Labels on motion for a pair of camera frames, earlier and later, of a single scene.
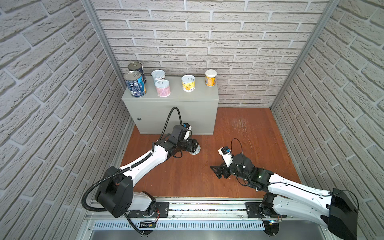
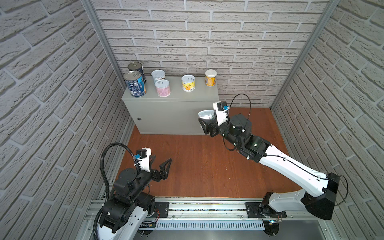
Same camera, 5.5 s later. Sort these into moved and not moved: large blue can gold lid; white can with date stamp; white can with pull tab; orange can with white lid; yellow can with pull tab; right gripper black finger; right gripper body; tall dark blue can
Moved: right gripper black finger; right gripper body
Not moved: white can with date stamp; yellow can with pull tab; tall dark blue can; large blue can gold lid; white can with pull tab; orange can with white lid
